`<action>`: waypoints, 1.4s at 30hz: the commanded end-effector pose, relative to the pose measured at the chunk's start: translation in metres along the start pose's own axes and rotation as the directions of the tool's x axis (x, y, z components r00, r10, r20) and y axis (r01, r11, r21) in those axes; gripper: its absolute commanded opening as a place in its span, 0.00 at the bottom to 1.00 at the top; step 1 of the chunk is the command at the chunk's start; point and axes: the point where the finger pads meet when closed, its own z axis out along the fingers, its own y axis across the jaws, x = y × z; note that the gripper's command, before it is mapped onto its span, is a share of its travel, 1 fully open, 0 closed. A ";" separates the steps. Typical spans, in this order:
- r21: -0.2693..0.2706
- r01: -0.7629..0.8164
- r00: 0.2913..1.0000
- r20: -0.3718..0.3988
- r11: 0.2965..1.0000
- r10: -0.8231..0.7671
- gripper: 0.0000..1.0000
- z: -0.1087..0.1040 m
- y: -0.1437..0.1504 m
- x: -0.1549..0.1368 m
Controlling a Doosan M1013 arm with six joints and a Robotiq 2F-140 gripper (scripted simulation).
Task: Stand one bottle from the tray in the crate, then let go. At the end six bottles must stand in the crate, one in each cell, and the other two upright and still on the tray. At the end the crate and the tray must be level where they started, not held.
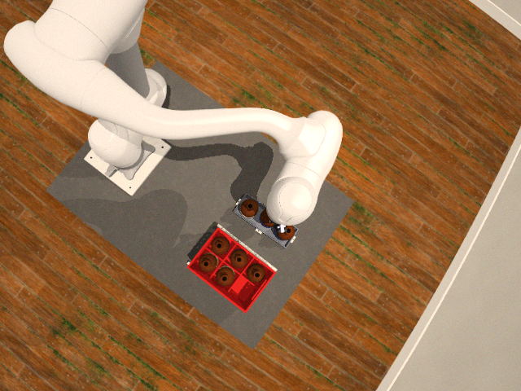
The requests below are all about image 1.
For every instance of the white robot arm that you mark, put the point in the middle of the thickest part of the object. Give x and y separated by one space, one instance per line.
64 53

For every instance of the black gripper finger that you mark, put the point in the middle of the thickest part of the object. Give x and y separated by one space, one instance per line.
279 228

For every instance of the red plastic crate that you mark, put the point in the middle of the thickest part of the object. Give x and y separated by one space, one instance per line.
243 290

